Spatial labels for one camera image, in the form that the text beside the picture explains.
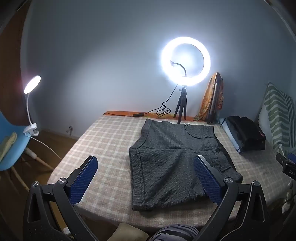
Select green striped pillow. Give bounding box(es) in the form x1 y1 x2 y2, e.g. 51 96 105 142
258 82 296 156

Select light blue folded cloth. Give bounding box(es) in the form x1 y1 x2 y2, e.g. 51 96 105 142
220 118 247 154

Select orange bed edge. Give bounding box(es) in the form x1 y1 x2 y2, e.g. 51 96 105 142
103 111 195 121

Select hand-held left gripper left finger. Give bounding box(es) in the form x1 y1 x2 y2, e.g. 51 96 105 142
23 156 99 241

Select black folded garment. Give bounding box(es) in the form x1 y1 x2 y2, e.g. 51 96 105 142
225 116 266 151

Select black mini tripod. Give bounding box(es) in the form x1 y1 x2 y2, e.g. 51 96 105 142
173 85 188 124

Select person's right hand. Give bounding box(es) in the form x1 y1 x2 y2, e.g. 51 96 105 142
285 181 296 205

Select metal folding frame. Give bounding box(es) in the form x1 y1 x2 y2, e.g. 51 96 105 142
207 79 220 124

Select black power cable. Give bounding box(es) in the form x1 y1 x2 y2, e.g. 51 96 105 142
103 83 179 118

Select beige cushion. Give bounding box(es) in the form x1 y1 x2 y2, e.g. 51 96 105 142
111 223 148 241

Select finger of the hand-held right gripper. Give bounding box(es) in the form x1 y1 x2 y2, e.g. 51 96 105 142
276 153 289 165

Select white clip-on desk lamp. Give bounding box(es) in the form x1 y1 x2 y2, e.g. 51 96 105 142
23 75 42 137

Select beige checked blanket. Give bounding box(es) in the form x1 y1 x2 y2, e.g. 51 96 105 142
47 115 296 229

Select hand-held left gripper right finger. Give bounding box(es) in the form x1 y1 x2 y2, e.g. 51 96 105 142
193 155 275 241

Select pale green cloth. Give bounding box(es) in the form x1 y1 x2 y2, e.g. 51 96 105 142
0 132 18 163

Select orange patterned cloth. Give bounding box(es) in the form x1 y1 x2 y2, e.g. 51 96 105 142
194 72 224 122

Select grey checked pants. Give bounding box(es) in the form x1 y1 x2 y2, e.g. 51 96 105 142
129 118 243 211

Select blue plastic chair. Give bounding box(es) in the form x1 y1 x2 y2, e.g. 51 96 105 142
0 111 55 186

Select black gooseneck phone holder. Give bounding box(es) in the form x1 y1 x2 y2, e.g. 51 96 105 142
170 60 188 77

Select white ring light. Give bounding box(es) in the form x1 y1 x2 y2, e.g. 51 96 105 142
161 36 211 87

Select person's dark clothing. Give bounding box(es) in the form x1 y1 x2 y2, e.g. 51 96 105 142
148 224 200 241

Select white lamp cable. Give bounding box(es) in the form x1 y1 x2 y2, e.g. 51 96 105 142
29 134 63 160

